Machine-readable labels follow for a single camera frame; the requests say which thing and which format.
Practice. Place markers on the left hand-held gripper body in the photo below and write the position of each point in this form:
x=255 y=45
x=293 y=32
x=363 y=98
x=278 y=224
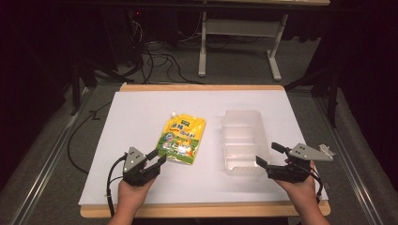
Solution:
x=134 y=175

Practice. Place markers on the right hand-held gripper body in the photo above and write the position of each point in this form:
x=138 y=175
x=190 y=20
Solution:
x=287 y=173

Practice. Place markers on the clear plastic container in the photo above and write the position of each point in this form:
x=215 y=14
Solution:
x=244 y=140

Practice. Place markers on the yellow green spout pouch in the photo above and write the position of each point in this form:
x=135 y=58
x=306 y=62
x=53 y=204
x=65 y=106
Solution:
x=183 y=137

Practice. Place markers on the person's left hand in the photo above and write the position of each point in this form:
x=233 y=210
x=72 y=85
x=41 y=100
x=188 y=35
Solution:
x=131 y=195

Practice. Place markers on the person's right hand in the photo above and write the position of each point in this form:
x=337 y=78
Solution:
x=302 y=192

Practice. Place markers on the white table sheet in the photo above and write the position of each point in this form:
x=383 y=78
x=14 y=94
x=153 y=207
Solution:
x=140 y=109

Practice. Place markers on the black metal stand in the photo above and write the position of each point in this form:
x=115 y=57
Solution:
x=331 y=93
x=76 y=87

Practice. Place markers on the dark equipment with red light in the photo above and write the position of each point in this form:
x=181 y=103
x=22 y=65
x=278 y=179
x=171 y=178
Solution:
x=125 y=31

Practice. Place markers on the metal floor rail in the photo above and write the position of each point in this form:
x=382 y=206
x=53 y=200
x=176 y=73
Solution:
x=47 y=165
x=347 y=168

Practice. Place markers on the white metal desk frame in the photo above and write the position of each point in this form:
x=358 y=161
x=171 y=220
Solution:
x=241 y=28

